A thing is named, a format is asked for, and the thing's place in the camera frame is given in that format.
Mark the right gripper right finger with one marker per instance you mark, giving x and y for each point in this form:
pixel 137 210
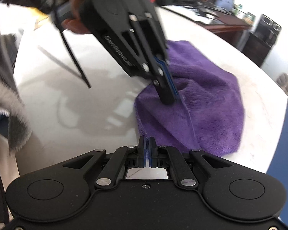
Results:
pixel 153 153

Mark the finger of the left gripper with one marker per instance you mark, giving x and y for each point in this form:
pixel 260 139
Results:
pixel 161 85
pixel 168 76

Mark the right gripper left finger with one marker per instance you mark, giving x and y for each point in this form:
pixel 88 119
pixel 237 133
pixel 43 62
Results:
pixel 142 152

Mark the purple microfiber towel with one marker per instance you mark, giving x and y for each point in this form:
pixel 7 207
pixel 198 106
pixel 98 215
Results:
pixel 209 115

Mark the operator left hand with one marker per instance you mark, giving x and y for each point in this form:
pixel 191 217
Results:
pixel 75 24

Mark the dark wooden office desk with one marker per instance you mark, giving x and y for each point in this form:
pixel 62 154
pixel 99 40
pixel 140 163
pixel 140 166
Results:
pixel 228 27

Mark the blue bag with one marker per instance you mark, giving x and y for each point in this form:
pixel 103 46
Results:
pixel 225 4

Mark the black water dispenser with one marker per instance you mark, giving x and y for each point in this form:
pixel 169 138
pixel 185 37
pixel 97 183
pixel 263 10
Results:
pixel 261 41

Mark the grey plush slippers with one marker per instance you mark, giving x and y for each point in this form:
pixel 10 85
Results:
pixel 282 82

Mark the grey fleece sleeve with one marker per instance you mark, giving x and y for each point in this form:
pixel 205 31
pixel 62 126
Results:
pixel 7 81

